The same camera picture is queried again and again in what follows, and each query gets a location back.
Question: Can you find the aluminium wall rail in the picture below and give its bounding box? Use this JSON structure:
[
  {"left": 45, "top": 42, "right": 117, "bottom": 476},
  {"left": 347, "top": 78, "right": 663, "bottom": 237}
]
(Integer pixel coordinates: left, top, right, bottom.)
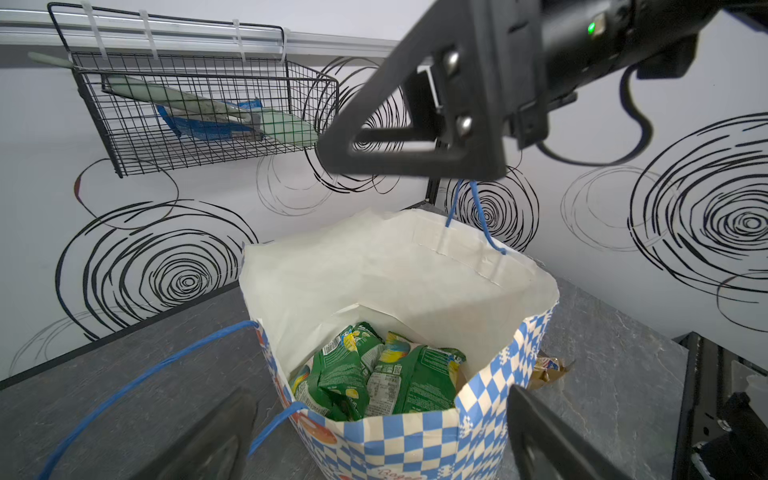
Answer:
[{"left": 1, "top": 5, "right": 397, "bottom": 58}]

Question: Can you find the blue item in basket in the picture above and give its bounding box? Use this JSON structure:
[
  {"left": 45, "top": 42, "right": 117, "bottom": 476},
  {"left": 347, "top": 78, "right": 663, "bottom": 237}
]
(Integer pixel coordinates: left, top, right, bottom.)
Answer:
[{"left": 155, "top": 99, "right": 264, "bottom": 142}]

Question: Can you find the green snack bag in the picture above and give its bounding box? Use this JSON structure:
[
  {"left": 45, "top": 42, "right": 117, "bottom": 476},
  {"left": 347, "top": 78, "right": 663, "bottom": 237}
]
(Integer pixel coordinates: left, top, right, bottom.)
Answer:
[{"left": 290, "top": 321, "right": 466, "bottom": 421}]

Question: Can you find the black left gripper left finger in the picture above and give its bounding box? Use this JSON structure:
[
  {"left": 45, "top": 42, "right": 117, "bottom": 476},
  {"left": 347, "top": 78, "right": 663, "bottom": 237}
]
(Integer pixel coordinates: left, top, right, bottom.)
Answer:
[{"left": 133, "top": 388, "right": 258, "bottom": 480}]

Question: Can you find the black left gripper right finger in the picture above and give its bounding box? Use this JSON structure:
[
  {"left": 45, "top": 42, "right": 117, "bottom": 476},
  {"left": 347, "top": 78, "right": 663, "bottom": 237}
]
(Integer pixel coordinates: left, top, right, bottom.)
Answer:
[{"left": 507, "top": 385, "right": 628, "bottom": 479}]

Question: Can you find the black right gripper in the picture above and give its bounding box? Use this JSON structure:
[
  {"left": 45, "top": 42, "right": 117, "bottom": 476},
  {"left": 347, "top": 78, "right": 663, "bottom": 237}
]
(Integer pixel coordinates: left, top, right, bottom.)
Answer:
[{"left": 467, "top": 0, "right": 721, "bottom": 151}]

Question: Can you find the red gold snack bag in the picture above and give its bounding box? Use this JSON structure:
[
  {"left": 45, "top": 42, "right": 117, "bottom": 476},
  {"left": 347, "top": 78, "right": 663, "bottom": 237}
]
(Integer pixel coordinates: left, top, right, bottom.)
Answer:
[{"left": 527, "top": 352, "right": 575, "bottom": 390}]

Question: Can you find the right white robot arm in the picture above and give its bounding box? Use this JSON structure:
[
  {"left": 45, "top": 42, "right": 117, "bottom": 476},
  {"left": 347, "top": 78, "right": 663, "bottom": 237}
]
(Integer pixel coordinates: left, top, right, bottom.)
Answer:
[{"left": 316, "top": 1, "right": 767, "bottom": 181}]

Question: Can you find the green pouch in basket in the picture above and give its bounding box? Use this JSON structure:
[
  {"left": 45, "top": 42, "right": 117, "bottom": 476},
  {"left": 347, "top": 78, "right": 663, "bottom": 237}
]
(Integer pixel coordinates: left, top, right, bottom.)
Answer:
[{"left": 26, "top": 50, "right": 320, "bottom": 149}]

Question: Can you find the right black corner post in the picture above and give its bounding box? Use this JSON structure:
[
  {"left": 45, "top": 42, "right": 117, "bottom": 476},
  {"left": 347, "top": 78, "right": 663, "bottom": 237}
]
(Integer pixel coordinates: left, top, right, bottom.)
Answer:
[{"left": 425, "top": 178, "right": 446, "bottom": 207}]

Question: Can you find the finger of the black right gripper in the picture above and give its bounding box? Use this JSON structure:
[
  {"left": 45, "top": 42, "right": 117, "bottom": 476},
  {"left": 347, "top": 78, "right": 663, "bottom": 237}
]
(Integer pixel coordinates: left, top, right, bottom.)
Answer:
[{"left": 317, "top": 1, "right": 506, "bottom": 181}]

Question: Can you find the blue checkered paper bag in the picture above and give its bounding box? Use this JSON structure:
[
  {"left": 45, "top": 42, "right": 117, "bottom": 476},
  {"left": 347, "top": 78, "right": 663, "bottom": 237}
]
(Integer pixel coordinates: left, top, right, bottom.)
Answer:
[{"left": 239, "top": 209, "right": 559, "bottom": 479}]

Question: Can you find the black wire wall basket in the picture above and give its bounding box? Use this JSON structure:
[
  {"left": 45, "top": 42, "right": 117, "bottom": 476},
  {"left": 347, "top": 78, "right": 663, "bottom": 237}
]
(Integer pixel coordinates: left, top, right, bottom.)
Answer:
[{"left": 47, "top": 2, "right": 339, "bottom": 178}]

